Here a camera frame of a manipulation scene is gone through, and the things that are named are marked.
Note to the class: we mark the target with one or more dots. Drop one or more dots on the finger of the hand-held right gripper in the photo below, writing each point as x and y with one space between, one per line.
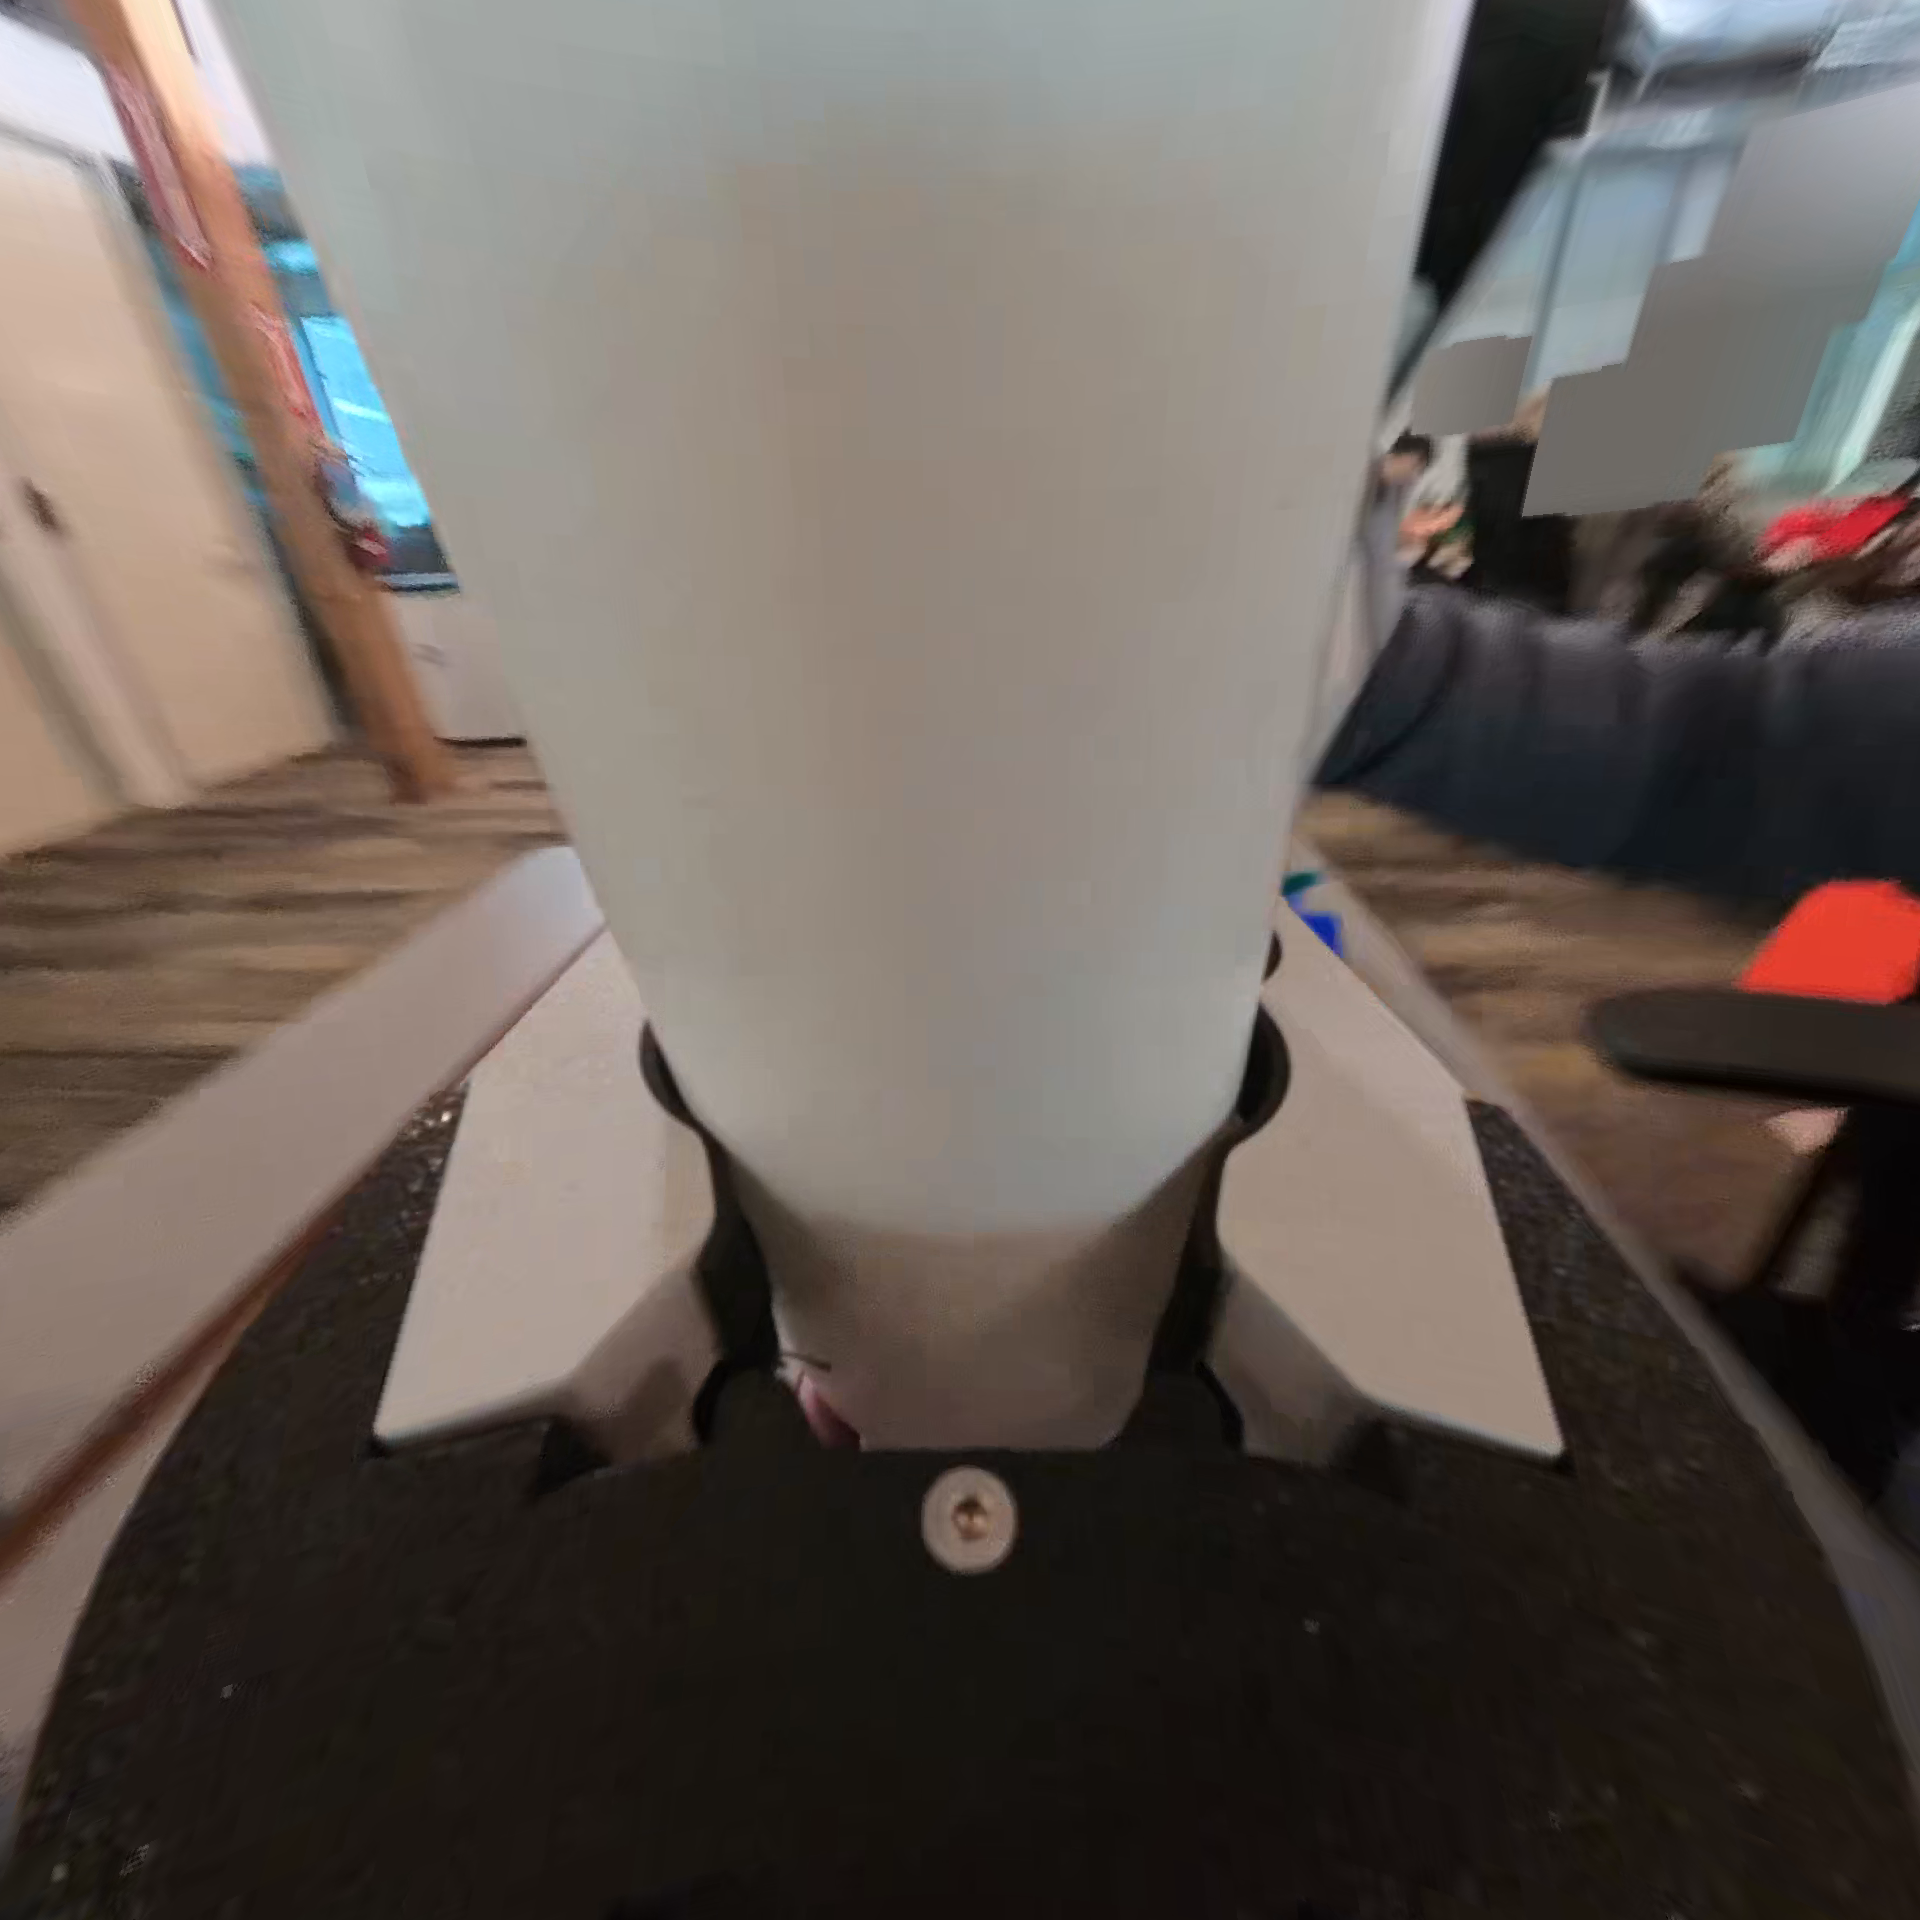
1381 602

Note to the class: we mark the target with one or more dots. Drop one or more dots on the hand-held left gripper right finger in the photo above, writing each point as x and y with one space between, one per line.
1365 1229

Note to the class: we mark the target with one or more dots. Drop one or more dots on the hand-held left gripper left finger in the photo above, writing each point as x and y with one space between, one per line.
526 1229

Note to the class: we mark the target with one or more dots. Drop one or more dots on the white bottle black cap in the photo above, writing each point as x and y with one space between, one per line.
900 602

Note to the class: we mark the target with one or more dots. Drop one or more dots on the person's right forearm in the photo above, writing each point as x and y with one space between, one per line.
1620 735

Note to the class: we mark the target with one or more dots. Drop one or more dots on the orange object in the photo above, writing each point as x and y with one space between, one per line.
1838 942

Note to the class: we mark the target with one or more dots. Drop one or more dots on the red fire extinguisher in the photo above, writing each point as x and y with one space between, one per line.
357 518

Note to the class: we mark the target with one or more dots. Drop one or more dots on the white door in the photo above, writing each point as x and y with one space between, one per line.
137 525

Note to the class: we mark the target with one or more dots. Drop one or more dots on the wooden post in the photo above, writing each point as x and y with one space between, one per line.
284 451

